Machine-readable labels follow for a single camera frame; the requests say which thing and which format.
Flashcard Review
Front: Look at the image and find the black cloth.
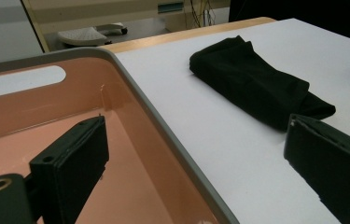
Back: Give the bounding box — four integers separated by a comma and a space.
189, 35, 337, 133

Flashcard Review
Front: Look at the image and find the white cabinet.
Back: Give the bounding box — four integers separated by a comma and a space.
0, 0, 45, 66

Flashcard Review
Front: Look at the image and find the pink plastic bin grey rim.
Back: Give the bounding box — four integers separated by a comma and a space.
0, 47, 241, 224

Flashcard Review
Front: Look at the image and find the bundle of hanging cables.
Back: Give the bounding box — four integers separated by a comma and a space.
189, 0, 217, 28

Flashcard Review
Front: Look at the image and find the beige wooden desk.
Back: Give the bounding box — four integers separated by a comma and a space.
21, 0, 231, 53

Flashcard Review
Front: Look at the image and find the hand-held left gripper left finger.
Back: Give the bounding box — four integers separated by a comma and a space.
28, 115, 110, 224

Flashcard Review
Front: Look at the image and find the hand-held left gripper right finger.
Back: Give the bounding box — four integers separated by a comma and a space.
283, 113, 350, 224

